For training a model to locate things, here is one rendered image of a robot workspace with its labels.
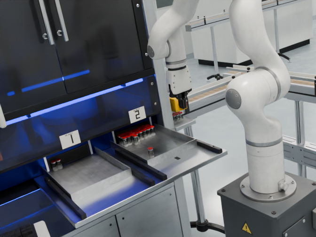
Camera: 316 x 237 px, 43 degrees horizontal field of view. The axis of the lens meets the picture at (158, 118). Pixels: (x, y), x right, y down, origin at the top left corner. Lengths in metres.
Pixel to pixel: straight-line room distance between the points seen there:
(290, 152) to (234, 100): 1.35
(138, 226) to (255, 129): 0.99
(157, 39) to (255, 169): 0.57
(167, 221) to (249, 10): 1.29
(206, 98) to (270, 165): 0.97
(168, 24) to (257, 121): 0.48
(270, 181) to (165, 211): 0.88
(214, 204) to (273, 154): 1.68
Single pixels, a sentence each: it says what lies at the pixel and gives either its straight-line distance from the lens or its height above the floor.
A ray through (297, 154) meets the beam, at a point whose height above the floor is 0.49.
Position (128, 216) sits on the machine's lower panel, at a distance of 2.01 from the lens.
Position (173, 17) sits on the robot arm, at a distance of 1.46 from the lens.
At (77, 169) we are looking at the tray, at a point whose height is 0.88.
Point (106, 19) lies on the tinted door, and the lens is 1.76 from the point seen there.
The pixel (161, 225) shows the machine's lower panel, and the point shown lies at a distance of 2.15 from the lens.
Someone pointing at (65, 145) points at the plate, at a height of 1.00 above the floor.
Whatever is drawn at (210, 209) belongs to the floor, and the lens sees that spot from 2.93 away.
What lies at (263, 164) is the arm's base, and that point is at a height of 0.98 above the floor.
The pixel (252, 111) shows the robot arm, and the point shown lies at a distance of 1.22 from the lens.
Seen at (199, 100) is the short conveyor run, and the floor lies 0.93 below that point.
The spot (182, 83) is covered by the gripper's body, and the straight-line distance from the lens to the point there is 1.60.
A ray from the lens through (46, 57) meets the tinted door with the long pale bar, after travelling 1.66.
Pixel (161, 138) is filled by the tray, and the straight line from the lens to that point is 1.90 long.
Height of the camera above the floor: 1.61
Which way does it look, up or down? 20 degrees down
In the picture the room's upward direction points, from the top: 10 degrees counter-clockwise
